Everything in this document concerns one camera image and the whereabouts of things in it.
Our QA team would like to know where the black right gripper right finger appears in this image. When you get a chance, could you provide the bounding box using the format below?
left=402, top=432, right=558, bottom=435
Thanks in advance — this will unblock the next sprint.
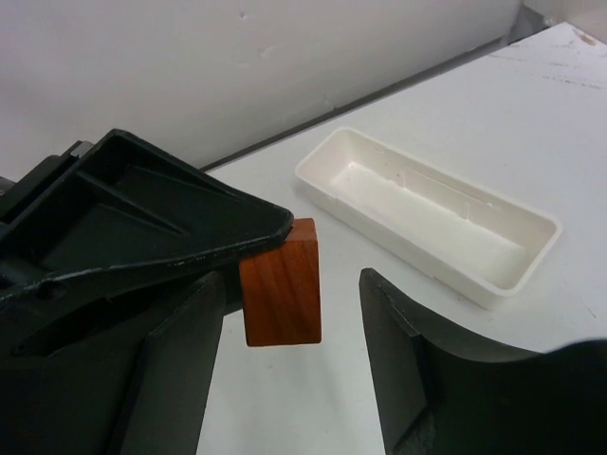
left=359, top=268, right=606, bottom=454

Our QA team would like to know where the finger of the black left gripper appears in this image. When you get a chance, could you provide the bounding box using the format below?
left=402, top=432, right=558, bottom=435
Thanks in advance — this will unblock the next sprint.
left=1, top=130, right=293, bottom=303

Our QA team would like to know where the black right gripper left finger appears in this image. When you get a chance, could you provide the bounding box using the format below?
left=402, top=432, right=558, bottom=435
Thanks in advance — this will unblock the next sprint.
left=1, top=272, right=226, bottom=454

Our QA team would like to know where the white plastic tray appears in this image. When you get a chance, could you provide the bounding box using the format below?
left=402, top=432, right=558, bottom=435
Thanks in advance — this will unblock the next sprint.
left=295, top=128, right=562, bottom=309

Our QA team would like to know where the orange triangular wood block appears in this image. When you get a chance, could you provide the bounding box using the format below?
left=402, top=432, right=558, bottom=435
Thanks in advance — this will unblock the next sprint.
left=239, top=218, right=322, bottom=347

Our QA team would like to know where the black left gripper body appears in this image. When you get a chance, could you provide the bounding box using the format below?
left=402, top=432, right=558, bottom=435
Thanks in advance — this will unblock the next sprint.
left=1, top=140, right=93, bottom=228

